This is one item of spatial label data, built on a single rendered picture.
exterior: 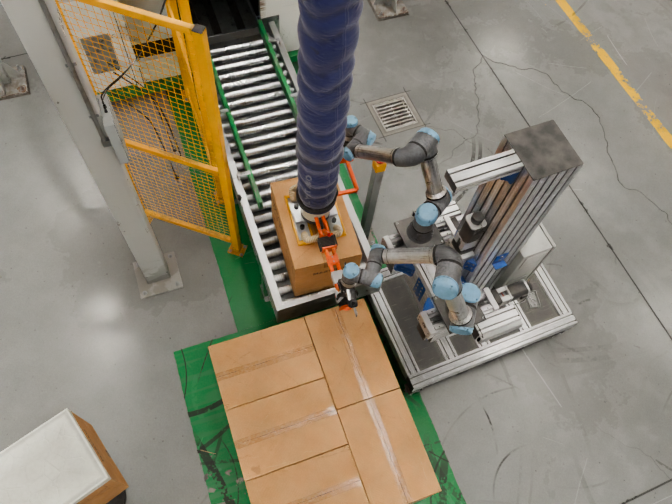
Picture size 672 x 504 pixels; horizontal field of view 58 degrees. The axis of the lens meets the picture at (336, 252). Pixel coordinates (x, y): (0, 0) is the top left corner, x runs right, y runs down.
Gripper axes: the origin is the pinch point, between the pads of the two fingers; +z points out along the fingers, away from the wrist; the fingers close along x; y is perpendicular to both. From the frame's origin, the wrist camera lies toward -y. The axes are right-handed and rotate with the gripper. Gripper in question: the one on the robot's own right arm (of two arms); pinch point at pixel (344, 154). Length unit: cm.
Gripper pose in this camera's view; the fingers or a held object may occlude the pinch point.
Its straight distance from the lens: 365.3
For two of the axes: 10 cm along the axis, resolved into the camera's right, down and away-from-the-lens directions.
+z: -0.7, 4.4, 8.9
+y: 2.7, 8.7, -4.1
